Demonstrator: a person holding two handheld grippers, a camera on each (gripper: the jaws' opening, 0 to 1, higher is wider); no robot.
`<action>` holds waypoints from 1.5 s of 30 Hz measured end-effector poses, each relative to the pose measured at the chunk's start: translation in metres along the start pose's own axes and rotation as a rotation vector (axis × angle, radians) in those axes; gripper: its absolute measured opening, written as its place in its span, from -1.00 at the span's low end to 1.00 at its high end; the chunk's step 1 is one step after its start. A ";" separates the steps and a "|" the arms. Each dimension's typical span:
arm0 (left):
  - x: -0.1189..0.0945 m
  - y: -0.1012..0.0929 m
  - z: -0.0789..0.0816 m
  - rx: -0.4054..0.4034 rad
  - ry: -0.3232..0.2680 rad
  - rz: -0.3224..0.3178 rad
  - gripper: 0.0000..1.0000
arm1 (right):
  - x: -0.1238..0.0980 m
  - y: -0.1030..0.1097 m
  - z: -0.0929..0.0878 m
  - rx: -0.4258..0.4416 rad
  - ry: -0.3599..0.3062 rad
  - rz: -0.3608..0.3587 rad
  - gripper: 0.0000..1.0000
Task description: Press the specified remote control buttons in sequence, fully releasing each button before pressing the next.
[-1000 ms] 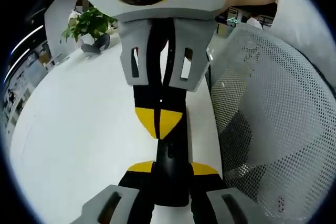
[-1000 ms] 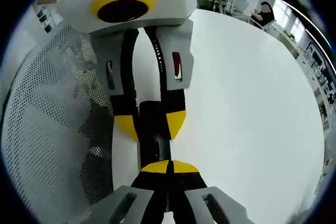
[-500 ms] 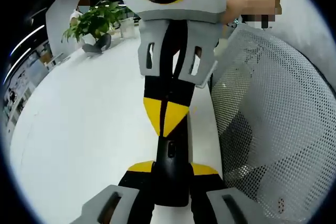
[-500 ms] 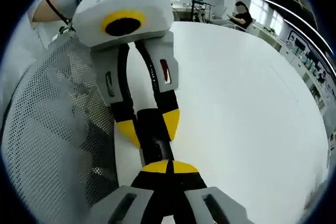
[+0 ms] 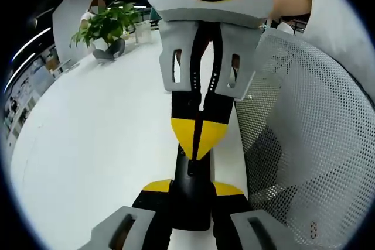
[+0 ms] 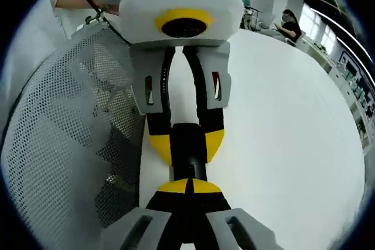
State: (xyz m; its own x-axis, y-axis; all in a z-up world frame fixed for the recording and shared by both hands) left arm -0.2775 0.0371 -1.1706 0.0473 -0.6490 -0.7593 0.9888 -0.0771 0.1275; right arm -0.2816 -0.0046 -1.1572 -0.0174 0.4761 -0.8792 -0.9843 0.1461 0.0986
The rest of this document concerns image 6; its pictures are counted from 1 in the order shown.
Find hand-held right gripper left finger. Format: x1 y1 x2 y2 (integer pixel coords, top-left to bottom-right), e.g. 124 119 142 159
99 178 191 250

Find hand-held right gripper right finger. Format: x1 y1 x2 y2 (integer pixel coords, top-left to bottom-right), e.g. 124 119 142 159
190 178 284 250

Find black remote control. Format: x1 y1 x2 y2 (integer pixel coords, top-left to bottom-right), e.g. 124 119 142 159
169 123 209 182

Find white equipment stand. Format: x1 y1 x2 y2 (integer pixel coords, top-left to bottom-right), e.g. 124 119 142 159
240 0 266 30

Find grey chair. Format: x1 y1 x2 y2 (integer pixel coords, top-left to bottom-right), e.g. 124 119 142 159
285 32 308 48

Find white mesh laundry basket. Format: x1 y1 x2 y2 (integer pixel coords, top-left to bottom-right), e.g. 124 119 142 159
0 26 147 250

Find ceiling light strip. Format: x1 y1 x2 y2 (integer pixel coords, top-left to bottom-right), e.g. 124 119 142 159
309 6 375 64

